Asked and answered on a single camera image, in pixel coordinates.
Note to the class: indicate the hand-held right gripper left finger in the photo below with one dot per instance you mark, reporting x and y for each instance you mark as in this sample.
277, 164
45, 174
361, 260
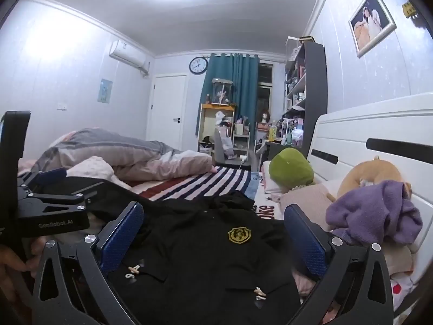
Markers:
121, 238

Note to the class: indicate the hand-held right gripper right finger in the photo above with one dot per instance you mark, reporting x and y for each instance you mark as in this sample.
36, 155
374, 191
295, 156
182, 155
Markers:
304, 240

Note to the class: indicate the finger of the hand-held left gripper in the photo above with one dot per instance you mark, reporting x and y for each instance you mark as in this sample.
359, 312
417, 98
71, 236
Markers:
50, 176
54, 201

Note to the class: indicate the black jacket with gold badge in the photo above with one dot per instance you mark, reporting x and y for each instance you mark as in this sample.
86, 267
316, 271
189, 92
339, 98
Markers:
203, 254

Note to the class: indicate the person's left hand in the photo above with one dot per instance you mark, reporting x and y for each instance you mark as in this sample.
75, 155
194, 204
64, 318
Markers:
35, 254

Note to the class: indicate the pink ribbed pillow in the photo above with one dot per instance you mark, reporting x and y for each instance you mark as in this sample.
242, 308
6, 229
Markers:
302, 199

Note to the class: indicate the beige fleece blanket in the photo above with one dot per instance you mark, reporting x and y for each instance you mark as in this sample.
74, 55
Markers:
94, 169

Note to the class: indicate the grey and pink duvet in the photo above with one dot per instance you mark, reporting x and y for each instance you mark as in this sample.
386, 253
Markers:
118, 152

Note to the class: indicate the purple cloth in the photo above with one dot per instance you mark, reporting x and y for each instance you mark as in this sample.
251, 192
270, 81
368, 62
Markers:
372, 213

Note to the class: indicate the green plush pillow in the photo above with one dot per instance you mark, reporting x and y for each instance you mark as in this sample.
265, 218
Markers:
292, 167

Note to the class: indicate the orange plush toy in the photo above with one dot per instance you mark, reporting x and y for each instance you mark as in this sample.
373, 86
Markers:
379, 172

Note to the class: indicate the yellow bottle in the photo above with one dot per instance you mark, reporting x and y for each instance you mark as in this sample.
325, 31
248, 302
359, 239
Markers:
272, 132

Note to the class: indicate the white small shelf cart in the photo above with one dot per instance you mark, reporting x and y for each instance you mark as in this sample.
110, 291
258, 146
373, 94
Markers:
241, 142

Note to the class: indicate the grey chair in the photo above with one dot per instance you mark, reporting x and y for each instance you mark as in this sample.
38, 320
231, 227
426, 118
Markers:
219, 149

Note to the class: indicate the white door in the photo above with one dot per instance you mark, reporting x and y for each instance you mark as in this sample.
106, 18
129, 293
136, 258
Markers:
169, 111

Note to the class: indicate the white bed headboard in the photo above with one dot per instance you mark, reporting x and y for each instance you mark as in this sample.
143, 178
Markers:
372, 123

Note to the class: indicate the yellow shelf unit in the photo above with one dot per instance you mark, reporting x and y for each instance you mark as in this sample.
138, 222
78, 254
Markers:
203, 122

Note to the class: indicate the white air conditioner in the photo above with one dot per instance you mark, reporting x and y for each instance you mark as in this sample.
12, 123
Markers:
128, 53

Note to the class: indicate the window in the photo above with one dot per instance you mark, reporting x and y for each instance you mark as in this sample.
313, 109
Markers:
264, 91

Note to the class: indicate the dark tall bookshelf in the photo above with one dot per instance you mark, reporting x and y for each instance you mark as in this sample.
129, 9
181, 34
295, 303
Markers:
316, 84

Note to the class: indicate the glass display case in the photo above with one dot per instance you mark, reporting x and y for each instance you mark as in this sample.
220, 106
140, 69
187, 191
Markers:
222, 91

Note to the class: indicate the teal curtain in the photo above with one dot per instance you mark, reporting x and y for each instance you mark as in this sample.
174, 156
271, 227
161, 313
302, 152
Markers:
233, 71

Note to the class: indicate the white wall switch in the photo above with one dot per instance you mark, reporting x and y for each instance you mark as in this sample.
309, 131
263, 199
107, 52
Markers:
62, 106

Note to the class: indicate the blue wall poster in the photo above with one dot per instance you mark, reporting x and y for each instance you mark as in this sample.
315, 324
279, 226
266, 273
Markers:
105, 90

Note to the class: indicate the black wall clock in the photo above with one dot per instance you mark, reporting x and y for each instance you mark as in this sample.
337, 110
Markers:
198, 65

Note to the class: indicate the framed wall picture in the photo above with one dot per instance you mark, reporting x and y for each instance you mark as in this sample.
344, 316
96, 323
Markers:
370, 22

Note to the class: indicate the yellow wall ornament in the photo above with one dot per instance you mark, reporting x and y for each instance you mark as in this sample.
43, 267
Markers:
408, 9

